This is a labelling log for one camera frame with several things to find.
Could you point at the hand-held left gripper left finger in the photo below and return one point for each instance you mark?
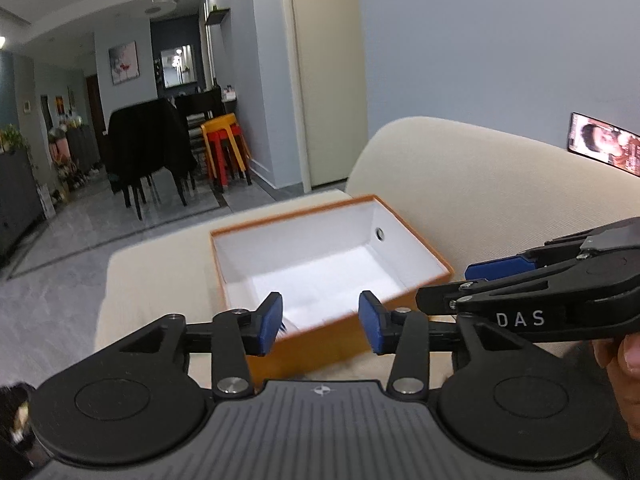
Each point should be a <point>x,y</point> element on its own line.
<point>267,322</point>

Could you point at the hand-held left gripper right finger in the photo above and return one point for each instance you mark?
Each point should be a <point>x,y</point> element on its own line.
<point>372,322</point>

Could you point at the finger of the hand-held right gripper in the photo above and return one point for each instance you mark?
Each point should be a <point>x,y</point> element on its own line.
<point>440,299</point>
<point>495,270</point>

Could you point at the orange cardboard box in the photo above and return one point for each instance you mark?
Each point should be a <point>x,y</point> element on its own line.
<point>310,260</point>

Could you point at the person's right hand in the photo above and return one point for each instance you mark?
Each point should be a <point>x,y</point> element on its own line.
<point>625,365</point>

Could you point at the beige sofa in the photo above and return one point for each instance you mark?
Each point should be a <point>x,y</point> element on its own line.
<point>475,185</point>

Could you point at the black dining chair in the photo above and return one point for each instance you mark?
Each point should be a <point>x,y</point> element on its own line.
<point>197,102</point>
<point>137,200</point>

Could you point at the red plastic stool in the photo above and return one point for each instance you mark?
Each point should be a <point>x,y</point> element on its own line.
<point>225,137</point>

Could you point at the stacked orange red stools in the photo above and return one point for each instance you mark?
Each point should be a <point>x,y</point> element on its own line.
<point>220,122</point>

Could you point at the black coat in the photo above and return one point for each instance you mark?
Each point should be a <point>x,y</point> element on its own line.
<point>150,145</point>

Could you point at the white leaning sign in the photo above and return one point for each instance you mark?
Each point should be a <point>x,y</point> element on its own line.
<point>47,201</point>

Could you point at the flower pots group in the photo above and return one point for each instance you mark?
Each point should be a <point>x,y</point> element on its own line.
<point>67,160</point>

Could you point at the dark brown door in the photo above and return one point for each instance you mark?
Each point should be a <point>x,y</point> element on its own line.
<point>95,105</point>

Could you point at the dark grey sideboard cabinet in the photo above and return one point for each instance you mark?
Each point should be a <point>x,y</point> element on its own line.
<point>17,200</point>

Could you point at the green trailing plant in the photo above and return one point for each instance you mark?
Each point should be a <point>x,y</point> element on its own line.
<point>12,137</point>

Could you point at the wall mirror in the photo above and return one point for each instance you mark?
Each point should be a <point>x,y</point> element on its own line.
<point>177,66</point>

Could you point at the pink wall painting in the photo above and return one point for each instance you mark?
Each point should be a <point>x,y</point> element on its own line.
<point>123,62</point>

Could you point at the dark wall shelf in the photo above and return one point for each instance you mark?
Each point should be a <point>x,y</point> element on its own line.
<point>217,14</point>

